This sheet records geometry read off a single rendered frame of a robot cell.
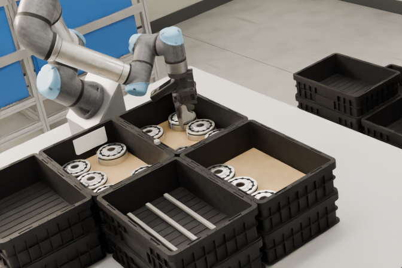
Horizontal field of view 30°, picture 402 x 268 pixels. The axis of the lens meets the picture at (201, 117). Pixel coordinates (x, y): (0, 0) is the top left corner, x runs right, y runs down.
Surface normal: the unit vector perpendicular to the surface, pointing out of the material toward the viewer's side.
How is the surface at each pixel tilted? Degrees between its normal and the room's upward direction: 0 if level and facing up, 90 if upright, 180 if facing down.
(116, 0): 90
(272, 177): 0
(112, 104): 90
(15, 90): 90
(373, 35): 0
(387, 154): 0
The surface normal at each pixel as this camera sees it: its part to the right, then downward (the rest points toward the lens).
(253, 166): -0.14, -0.87
